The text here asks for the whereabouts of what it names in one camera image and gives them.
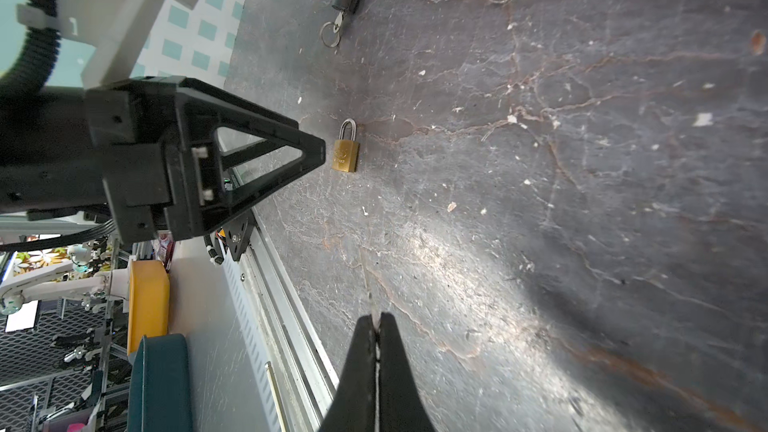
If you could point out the brass padlock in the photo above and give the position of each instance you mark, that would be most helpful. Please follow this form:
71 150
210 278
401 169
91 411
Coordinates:
346 148

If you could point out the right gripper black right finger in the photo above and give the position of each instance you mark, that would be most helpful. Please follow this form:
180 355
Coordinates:
400 406

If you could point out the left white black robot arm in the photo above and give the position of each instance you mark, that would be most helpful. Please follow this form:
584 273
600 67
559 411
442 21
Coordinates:
48 164

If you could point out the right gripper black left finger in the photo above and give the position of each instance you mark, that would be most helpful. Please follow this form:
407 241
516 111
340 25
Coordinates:
353 407

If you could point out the dark teal object outside cell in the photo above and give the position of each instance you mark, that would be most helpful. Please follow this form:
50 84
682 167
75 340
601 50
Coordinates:
160 392

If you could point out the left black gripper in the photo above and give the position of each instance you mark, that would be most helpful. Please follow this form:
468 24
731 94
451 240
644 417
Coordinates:
163 154

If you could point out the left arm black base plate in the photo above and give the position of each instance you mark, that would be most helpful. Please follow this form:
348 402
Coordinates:
238 233

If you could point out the yellow object outside cell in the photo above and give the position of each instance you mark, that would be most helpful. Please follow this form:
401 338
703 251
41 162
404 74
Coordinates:
149 301

